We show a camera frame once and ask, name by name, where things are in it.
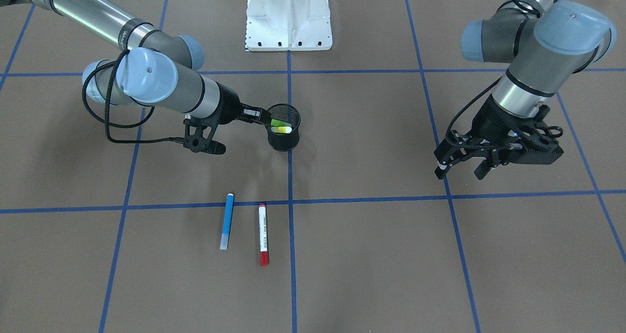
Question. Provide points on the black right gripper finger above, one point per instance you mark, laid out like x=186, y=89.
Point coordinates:
x=255, y=115

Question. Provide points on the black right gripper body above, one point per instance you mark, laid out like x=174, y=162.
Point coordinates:
x=228, y=105

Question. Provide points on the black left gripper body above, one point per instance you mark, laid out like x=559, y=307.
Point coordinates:
x=489, y=120

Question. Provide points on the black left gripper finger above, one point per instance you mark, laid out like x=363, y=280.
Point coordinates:
x=491, y=159
x=455, y=148

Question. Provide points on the yellow highlighter pen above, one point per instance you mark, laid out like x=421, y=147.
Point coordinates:
x=281, y=130

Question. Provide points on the blue highlighter pen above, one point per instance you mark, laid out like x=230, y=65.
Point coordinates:
x=227, y=222

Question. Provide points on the red capped white marker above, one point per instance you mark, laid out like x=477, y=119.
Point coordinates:
x=263, y=234

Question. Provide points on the green highlighter pen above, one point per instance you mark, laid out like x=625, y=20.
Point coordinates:
x=278, y=123

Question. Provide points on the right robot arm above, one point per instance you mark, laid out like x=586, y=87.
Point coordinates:
x=155, y=70

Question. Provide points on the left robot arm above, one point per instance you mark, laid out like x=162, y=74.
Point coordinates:
x=543, y=42

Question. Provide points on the black mesh pen holder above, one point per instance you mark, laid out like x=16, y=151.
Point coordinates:
x=288, y=114

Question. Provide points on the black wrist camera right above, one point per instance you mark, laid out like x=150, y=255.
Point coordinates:
x=199, y=133

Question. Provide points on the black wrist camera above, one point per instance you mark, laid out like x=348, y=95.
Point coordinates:
x=199, y=133
x=548, y=137

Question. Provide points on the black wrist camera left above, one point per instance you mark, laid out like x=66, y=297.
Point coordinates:
x=548, y=137

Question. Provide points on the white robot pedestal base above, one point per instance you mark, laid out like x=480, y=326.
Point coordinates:
x=288, y=25

